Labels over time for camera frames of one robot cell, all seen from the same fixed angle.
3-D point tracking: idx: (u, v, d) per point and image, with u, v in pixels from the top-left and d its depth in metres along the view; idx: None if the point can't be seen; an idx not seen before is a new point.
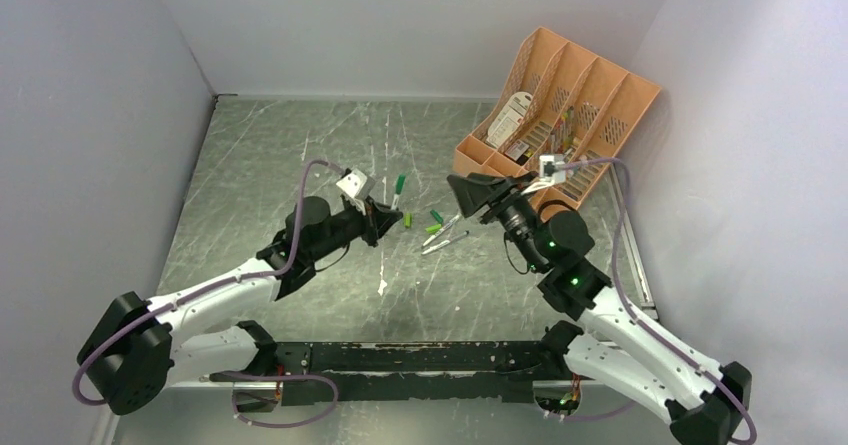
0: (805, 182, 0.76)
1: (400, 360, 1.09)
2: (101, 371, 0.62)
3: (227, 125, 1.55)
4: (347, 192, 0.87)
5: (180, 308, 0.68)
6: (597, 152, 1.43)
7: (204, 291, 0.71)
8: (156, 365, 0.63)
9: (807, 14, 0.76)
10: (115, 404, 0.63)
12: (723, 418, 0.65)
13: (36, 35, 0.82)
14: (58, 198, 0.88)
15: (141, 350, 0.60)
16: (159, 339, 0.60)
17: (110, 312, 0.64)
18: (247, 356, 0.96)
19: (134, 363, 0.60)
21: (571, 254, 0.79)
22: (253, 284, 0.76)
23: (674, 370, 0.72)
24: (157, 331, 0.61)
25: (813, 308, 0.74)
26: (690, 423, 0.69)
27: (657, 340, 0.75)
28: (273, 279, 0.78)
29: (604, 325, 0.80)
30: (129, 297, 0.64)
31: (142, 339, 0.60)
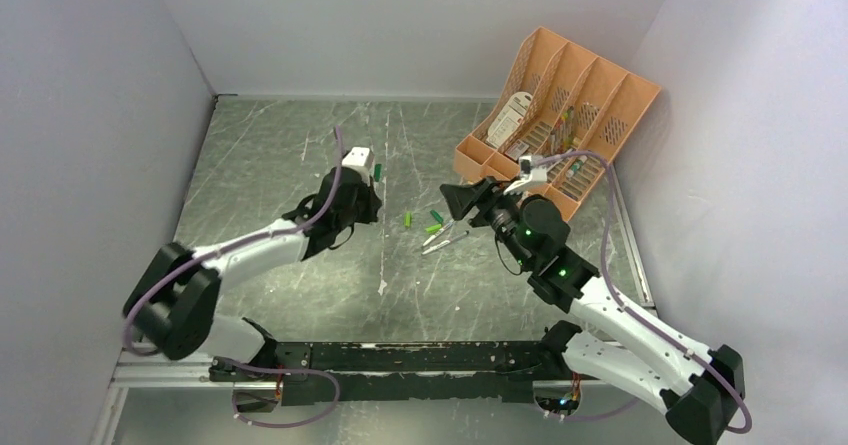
0: (805, 180, 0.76)
1: (401, 360, 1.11)
2: (148, 321, 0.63)
3: (227, 125, 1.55)
4: (354, 163, 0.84)
5: (223, 256, 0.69)
6: (597, 152, 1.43)
7: (244, 241, 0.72)
8: (205, 311, 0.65)
9: (807, 13, 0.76)
10: (167, 352, 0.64)
12: (712, 401, 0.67)
13: (36, 35, 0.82)
14: (58, 197, 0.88)
15: (194, 290, 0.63)
16: (210, 279, 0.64)
17: (155, 263, 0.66)
18: (256, 347, 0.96)
19: (185, 304, 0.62)
21: (547, 240, 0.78)
22: (285, 240, 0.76)
23: (663, 356, 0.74)
24: (206, 272, 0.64)
25: (813, 307, 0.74)
26: (681, 410, 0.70)
27: (645, 327, 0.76)
28: (302, 237, 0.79)
29: (592, 315, 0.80)
30: (173, 246, 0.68)
31: (192, 281, 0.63)
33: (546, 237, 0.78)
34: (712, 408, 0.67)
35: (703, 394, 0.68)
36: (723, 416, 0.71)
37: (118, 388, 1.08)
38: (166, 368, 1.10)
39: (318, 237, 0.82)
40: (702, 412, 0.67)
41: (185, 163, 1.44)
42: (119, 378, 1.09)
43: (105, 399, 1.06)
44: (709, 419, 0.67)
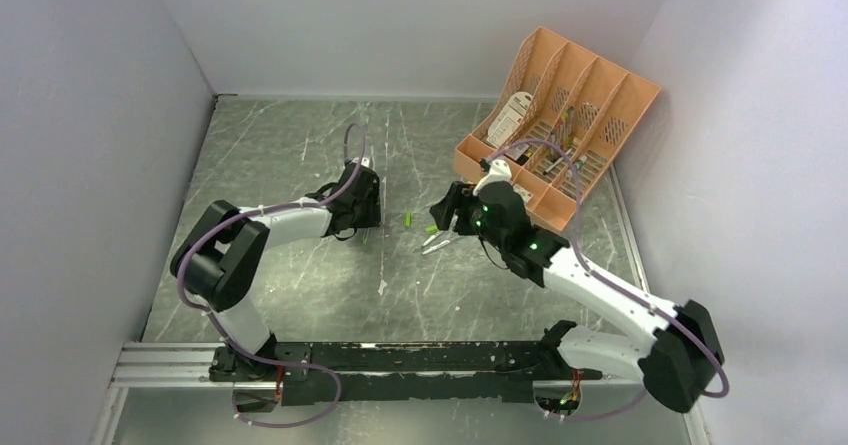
0: (806, 180, 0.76)
1: (401, 360, 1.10)
2: (201, 268, 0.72)
3: (227, 125, 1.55)
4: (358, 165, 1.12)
5: (266, 215, 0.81)
6: (597, 152, 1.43)
7: (282, 207, 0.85)
8: (251, 261, 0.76)
9: (808, 14, 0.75)
10: (215, 300, 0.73)
12: (676, 352, 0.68)
13: (34, 35, 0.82)
14: (57, 198, 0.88)
15: (246, 239, 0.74)
16: (259, 229, 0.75)
17: (204, 217, 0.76)
18: (260, 338, 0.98)
19: (239, 249, 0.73)
21: (503, 211, 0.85)
22: (314, 211, 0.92)
23: (628, 314, 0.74)
24: (256, 224, 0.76)
25: (811, 305, 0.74)
26: (654, 366, 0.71)
27: (611, 288, 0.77)
28: (326, 213, 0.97)
29: (562, 284, 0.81)
30: (220, 204, 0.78)
31: (244, 231, 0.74)
33: (502, 208, 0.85)
34: (676, 358, 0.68)
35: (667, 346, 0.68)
36: (698, 376, 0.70)
37: (118, 388, 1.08)
38: (166, 369, 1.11)
39: (338, 217, 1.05)
40: (668, 365, 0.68)
41: (185, 163, 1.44)
42: (119, 378, 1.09)
43: (105, 399, 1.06)
44: (674, 370, 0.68)
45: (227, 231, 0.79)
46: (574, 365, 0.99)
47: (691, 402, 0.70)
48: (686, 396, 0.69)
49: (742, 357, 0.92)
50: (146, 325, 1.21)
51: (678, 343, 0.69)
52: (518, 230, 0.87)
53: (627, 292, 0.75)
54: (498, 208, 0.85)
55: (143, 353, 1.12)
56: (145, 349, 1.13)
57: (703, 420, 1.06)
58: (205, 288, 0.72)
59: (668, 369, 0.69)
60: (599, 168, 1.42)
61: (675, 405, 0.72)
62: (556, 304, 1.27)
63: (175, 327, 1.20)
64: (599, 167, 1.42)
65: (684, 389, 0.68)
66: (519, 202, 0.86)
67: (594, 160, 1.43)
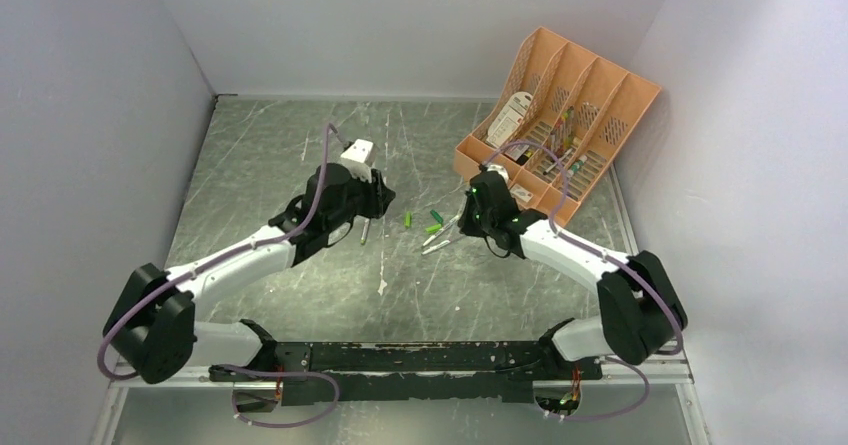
0: (806, 179, 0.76)
1: (401, 360, 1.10)
2: (124, 347, 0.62)
3: (227, 125, 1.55)
4: (354, 157, 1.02)
5: (200, 276, 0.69)
6: (597, 152, 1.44)
7: (222, 258, 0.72)
8: (180, 338, 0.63)
9: (808, 13, 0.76)
10: (144, 376, 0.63)
12: (619, 287, 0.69)
13: (34, 34, 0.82)
14: (57, 197, 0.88)
15: (165, 318, 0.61)
16: (181, 305, 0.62)
17: (129, 286, 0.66)
18: (251, 350, 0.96)
19: (156, 331, 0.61)
21: (485, 188, 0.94)
22: (269, 251, 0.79)
23: (583, 262, 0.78)
24: (179, 299, 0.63)
25: (812, 305, 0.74)
26: (606, 312, 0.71)
27: (574, 245, 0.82)
28: (288, 245, 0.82)
29: (538, 249, 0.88)
30: (148, 269, 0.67)
31: (164, 307, 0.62)
33: (483, 185, 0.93)
34: (618, 295, 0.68)
35: (610, 283, 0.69)
36: (651, 324, 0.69)
37: (118, 388, 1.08)
38: None
39: (308, 240, 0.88)
40: (612, 302, 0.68)
41: (185, 163, 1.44)
42: (119, 378, 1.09)
43: (105, 399, 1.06)
44: (617, 305, 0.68)
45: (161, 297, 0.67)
46: (571, 359, 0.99)
47: (644, 349, 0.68)
48: (636, 339, 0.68)
49: (743, 356, 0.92)
50: None
51: (623, 282, 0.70)
52: (503, 208, 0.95)
53: (585, 244, 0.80)
54: (480, 186, 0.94)
55: None
56: None
57: (703, 420, 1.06)
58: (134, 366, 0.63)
59: (614, 308, 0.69)
60: (599, 168, 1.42)
61: (631, 355, 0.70)
62: (556, 304, 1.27)
63: None
64: (599, 166, 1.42)
65: (631, 330, 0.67)
66: (501, 182, 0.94)
67: (594, 160, 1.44)
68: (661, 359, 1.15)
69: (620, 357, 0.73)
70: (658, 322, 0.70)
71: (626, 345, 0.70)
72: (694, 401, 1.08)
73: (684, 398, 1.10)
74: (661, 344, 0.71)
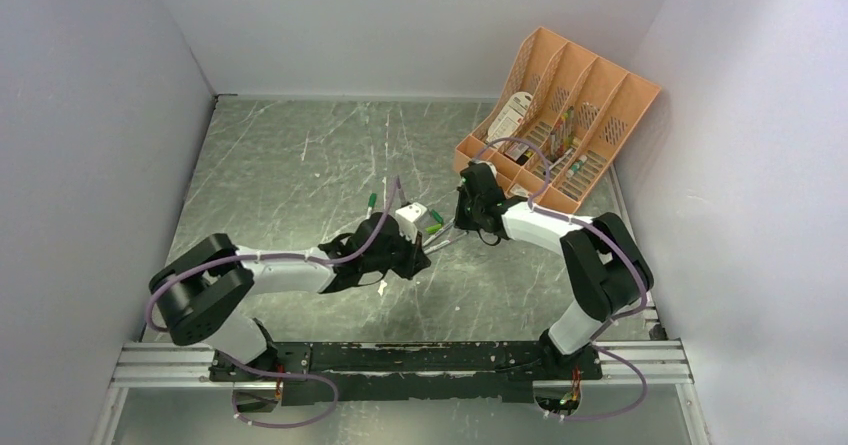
0: (807, 179, 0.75)
1: (401, 360, 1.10)
2: (169, 302, 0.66)
3: (227, 125, 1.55)
4: (406, 217, 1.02)
5: (261, 262, 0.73)
6: (597, 152, 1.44)
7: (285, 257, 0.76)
8: (223, 309, 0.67)
9: (808, 14, 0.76)
10: (174, 334, 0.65)
12: (580, 242, 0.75)
13: (33, 34, 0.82)
14: (56, 198, 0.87)
15: (223, 286, 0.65)
16: (239, 280, 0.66)
17: (198, 248, 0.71)
18: (255, 350, 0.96)
19: (209, 296, 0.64)
21: (472, 176, 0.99)
22: (316, 268, 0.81)
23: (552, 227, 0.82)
24: (240, 273, 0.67)
25: (812, 304, 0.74)
26: (573, 269, 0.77)
27: (548, 217, 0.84)
28: (331, 271, 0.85)
29: (518, 226, 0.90)
30: (219, 238, 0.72)
31: (226, 276, 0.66)
33: (471, 174, 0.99)
34: (578, 249, 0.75)
35: (572, 238, 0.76)
36: (613, 278, 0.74)
37: (118, 388, 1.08)
38: (166, 368, 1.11)
39: (344, 275, 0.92)
40: (575, 256, 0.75)
41: (185, 163, 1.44)
42: (119, 377, 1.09)
43: (104, 399, 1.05)
44: (578, 259, 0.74)
45: (219, 267, 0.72)
46: (568, 354, 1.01)
47: (608, 300, 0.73)
48: (599, 292, 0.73)
49: (743, 357, 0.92)
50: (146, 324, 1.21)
51: (585, 238, 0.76)
52: (490, 195, 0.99)
53: (553, 213, 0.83)
54: (469, 175, 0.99)
55: (143, 353, 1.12)
56: (145, 349, 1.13)
57: (703, 420, 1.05)
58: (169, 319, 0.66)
59: (577, 262, 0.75)
60: (599, 168, 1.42)
61: (598, 308, 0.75)
62: (556, 303, 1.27)
63: None
64: (599, 166, 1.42)
65: (593, 283, 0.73)
66: (487, 170, 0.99)
67: (594, 160, 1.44)
68: (661, 359, 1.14)
69: (593, 313, 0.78)
70: (621, 276, 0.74)
71: (593, 297, 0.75)
72: (694, 400, 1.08)
73: (684, 398, 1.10)
74: (628, 299, 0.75)
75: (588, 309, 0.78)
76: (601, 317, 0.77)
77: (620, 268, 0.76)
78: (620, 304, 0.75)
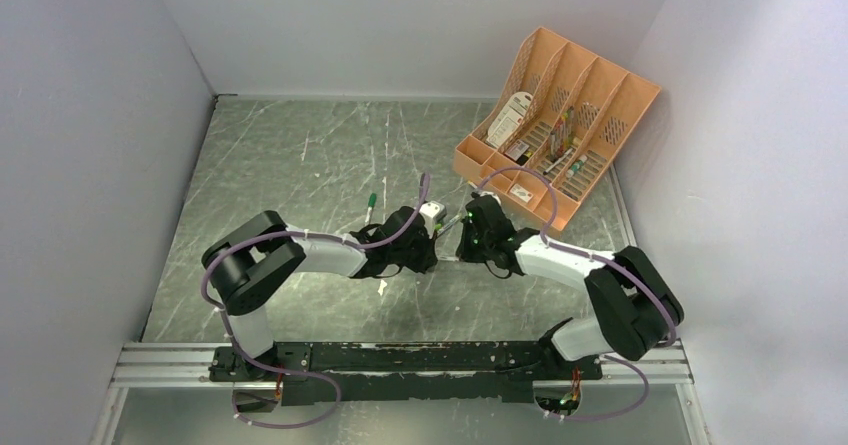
0: (806, 179, 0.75)
1: (401, 360, 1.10)
2: (224, 274, 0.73)
3: (227, 125, 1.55)
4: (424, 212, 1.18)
5: (307, 240, 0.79)
6: (597, 152, 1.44)
7: (328, 237, 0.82)
8: (278, 279, 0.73)
9: (807, 14, 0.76)
10: (229, 304, 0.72)
12: (608, 282, 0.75)
13: (32, 35, 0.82)
14: (55, 197, 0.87)
15: (280, 257, 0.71)
16: (294, 252, 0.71)
17: (252, 223, 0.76)
18: (261, 346, 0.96)
19: (264, 267, 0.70)
21: (481, 212, 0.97)
22: (350, 250, 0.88)
23: (572, 264, 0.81)
24: (294, 246, 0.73)
25: (811, 305, 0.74)
26: (602, 308, 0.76)
27: (566, 251, 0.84)
28: (363, 256, 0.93)
29: (531, 261, 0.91)
30: (270, 215, 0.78)
31: (279, 250, 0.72)
33: (479, 209, 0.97)
34: (607, 290, 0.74)
35: (597, 278, 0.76)
36: (644, 317, 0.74)
37: (118, 388, 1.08)
38: (166, 368, 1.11)
39: (371, 262, 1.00)
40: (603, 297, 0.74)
41: (185, 163, 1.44)
42: (119, 377, 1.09)
43: (105, 399, 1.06)
44: (609, 301, 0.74)
45: (270, 242, 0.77)
46: (569, 358, 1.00)
47: (640, 338, 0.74)
48: (632, 331, 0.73)
49: (743, 357, 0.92)
50: (146, 324, 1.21)
51: (610, 276, 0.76)
52: (499, 230, 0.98)
53: (573, 249, 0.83)
54: (477, 210, 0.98)
55: (144, 353, 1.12)
56: (145, 348, 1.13)
57: (703, 421, 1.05)
58: (229, 286, 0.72)
59: (605, 302, 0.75)
60: (599, 168, 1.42)
61: (631, 346, 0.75)
62: (556, 304, 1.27)
63: (175, 327, 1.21)
64: (599, 166, 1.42)
65: (626, 324, 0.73)
66: (494, 204, 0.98)
67: (594, 160, 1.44)
68: (661, 359, 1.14)
69: (624, 351, 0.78)
70: (650, 313, 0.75)
71: (624, 336, 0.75)
72: (694, 401, 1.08)
73: (684, 398, 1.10)
74: (659, 334, 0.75)
75: (618, 347, 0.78)
76: (633, 355, 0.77)
77: (648, 304, 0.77)
78: (653, 341, 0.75)
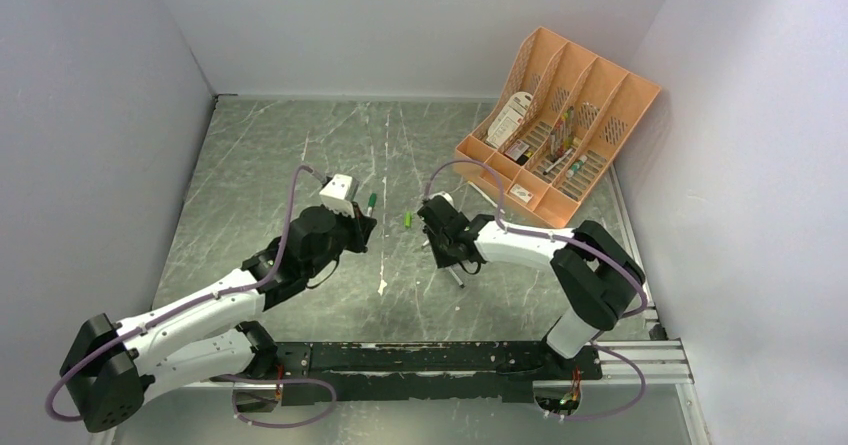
0: (806, 181, 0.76)
1: (401, 360, 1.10)
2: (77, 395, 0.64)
3: (227, 125, 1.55)
4: (334, 194, 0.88)
5: (150, 332, 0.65)
6: (597, 152, 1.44)
7: (180, 310, 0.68)
8: (128, 389, 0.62)
9: (808, 16, 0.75)
10: (93, 425, 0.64)
12: (572, 261, 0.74)
13: (33, 35, 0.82)
14: (56, 196, 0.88)
15: (106, 379, 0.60)
16: (122, 369, 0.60)
17: (83, 336, 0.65)
18: (242, 361, 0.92)
19: (98, 391, 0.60)
21: (429, 211, 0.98)
22: (234, 301, 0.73)
23: (535, 247, 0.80)
24: (125, 358, 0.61)
25: (811, 306, 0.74)
26: (570, 288, 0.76)
27: (524, 233, 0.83)
28: (257, 295, 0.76)
29: (494, 249, 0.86)
30: (99, 320, 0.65)
31: (107, 368, 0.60)
33: (428, 209, 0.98)
34: (572, 268, 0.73)
35: (563, 258, 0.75)
36: (611, 288, 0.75)
37: None
38: None
39: (284, 284, 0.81)
40: (571, 277, 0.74)
41: (185, 163, 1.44)
42: None
43: None
44: (577, 279, 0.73)
45: None
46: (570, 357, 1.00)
47: (610, 309, 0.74)
48: (603, 305, 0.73)
49: (743, 357, 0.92)
50: None
51: (574, 254, 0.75)
52: (453, 223, 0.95)
53: (533, 231, 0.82)
54: (426, 212, 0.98)
55: None
56: None
57: (703, 421, 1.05)
58: (83, 404, 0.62)
59: (573, 281, 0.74)
60: (599, 168, 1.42)
61: (602, 320, 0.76)
62: (556, 304, 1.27)
63: None
64: (599, 166, 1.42)
65: (595, 299, 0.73)
66: (443, 200, 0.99)
67: (594, 160, 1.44)
68: (660, 359, 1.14)
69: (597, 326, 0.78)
70: (615, 282, 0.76)
71: (595, 312, 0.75)
72: (694, 401, 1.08)
73: (684, 398, 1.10)
74: (627, 302, 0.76)
75: (591, 323, 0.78)
76: (606, 328, 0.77)
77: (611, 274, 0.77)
78: (622, 309, 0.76)
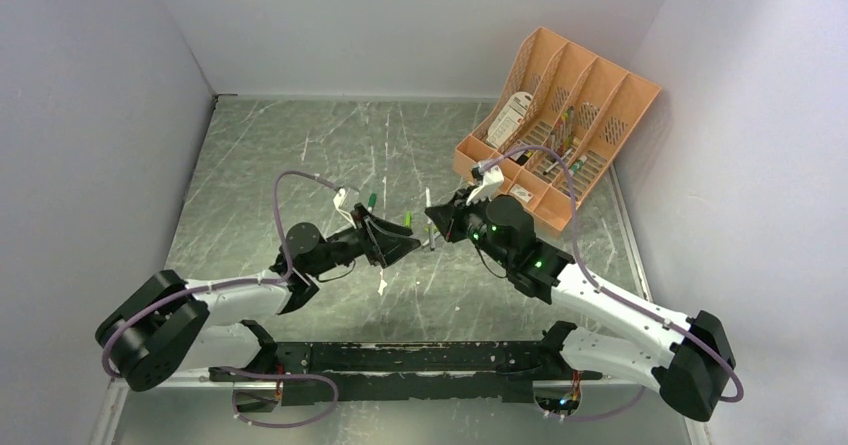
0: (805, 180, 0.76)
1: (401, 360, 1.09)
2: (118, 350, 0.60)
3: (227, 125, 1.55)
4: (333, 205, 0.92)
5: (214, 292, 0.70)
6: (598, 152, 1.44)
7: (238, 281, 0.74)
8: (186, 339, 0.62)
9: (807, 17, 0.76)
10: (132, 381, 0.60)
12: (695, 367, 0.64)
13: (33, 35, 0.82)
14: (55, 194, 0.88)
15: (179, 321, 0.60)
16: (198, 312, 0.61)
17: (145, 289, 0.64)
18: (248, 353, 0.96)
19: (164, 333, 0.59)
21: (513, 233, 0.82)
22: (270, 290, 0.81)
23: (642, 329, 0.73)
24: (196, 305, 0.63)
25: (810, 305, 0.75)
26: (676, 383, 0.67)
27: (625, 304, 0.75)
28: (286, 290, 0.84)
29: (571, 300, 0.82)
30: (167, 274, 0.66)
31: (178, 313, 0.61)
33: (512, 230, 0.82)
34: (695, 375, 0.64)
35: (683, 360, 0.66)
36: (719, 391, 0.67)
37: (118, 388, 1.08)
38: None
39: (297, 291, 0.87)
40: (688, 380, 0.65)
41: (185, 163, 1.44)
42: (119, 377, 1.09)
43: (105, 399, 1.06)
44: (694, 385, 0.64)
45: (170, 305, 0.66)
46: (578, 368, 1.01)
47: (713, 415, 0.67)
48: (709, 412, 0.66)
49: (743, 357, 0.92)
50: None
51: (696, 357, 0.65)
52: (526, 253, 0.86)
53: (641, 308, 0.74)
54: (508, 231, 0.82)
55: None
56: None
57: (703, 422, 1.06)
58: (131, 352, 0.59)
59: (688, 384, 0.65)
60: (599, 169, 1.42)
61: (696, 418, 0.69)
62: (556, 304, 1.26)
63: None
64: (599, 167, 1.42)
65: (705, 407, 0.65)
66: (527, 222, 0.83)
67: (594, 160, 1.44)
68: None
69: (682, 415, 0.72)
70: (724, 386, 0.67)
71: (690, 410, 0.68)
72: None
73: None
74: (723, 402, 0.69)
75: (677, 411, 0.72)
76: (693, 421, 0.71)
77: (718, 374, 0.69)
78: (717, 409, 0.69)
